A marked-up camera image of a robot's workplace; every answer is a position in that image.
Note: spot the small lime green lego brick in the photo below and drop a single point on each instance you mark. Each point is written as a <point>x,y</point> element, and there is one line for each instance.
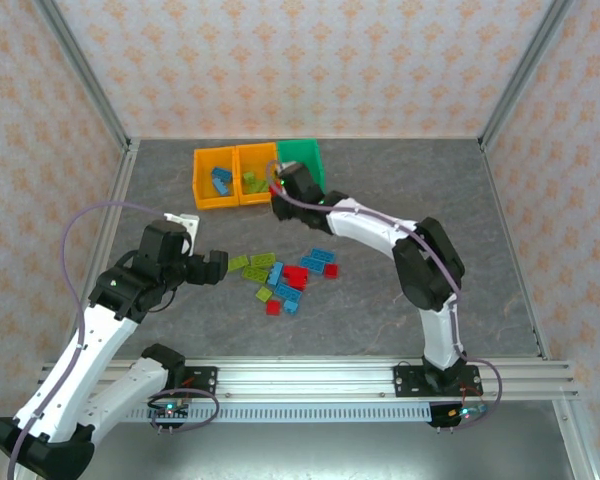
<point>263,293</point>
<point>250,177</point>

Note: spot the small blue lego brick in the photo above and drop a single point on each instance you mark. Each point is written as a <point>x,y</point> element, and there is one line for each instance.
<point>291,306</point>

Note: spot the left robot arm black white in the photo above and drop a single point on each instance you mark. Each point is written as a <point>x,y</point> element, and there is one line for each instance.
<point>90,345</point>

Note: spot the green plastic bin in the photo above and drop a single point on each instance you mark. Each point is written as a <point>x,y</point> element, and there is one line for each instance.
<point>310,150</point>

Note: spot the orange plastic bin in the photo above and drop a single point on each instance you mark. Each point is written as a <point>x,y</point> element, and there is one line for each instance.
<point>205,165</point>
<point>252,152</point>

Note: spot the grey metal bottom panel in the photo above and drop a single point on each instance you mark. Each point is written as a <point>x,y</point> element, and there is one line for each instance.
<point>305,452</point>

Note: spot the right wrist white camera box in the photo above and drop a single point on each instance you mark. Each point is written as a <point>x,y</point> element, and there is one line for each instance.
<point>287,166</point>

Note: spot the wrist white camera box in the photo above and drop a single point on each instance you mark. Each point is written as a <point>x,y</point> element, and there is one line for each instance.
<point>287,166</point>
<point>185,222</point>

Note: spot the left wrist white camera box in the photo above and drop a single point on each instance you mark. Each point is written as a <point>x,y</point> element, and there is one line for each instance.
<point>185,222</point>

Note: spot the aluminium table side rail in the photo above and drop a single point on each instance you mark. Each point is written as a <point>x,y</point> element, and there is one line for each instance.
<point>505,210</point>
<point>120,185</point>

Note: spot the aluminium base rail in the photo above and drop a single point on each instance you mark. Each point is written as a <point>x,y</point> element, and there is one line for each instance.
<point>305,380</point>

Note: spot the aluminium frame post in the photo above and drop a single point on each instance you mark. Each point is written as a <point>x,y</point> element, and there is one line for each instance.
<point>525,65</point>
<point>80,75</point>

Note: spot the aluminium frame leg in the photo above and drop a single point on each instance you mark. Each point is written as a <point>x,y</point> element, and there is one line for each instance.
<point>577,445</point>

